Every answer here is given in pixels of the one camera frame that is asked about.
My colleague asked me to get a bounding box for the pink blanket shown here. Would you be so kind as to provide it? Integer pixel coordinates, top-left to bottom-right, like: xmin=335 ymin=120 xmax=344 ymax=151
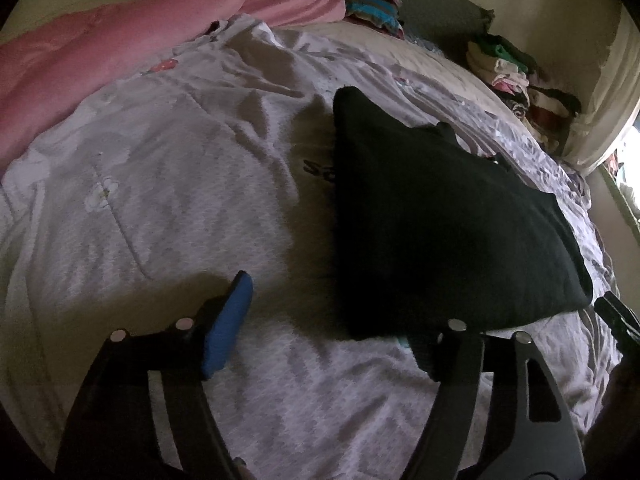
xmin=0 ymin=0 xmax=402 ymax=163

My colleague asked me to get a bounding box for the colourful striped folded cloth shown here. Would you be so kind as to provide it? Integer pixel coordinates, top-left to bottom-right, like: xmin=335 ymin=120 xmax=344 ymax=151
xmin=344 ymin=0 xmax=407 ymax=42

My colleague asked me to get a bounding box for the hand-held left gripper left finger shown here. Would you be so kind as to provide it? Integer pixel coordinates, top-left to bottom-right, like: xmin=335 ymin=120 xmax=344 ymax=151
xmin=54 ymin=270 xmax=254 ymax=480

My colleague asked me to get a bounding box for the black sweater with orange patches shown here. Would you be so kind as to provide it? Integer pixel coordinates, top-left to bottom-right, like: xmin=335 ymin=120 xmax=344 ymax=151
xmin=330 ymin=86 xmax=594 ymax=382

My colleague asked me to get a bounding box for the grey headboard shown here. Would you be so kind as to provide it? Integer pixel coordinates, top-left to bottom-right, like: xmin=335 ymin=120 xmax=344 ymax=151
xmin=379 ymin=0 xmax=494 ymax=54

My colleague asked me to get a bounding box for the stack of folded clothes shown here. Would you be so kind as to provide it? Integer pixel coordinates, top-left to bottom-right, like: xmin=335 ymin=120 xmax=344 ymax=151
xmin=466 ymin=33 xmax=584 ymax=155

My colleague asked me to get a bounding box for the window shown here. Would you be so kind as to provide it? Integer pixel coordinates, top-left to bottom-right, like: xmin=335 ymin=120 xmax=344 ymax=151
xmin=604 ymin=124 xmax=640 ymax=222

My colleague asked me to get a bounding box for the cream curtain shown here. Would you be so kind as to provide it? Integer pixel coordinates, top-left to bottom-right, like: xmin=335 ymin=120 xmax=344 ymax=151
xmin=561 ymin=4 xmax=640 ymax=177

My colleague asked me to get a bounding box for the white floral duvet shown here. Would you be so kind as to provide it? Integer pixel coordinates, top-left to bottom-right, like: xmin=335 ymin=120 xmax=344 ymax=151
xmin=0 ymin=14 xmax=627 ymax=478

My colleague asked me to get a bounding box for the beige bed sheet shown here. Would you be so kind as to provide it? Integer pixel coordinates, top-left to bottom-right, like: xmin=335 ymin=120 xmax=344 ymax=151
xmin=300 ymin=19 xmax=542 ymax=147

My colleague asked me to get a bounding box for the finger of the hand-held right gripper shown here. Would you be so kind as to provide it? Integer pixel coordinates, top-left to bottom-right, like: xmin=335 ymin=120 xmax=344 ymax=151
xmin=594 ymin=291 xmax=640 ymax=347

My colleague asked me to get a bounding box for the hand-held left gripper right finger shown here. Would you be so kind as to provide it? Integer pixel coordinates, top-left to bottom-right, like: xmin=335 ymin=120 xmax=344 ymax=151
xmin=404 ymin=317 xmax=587 ymax=480

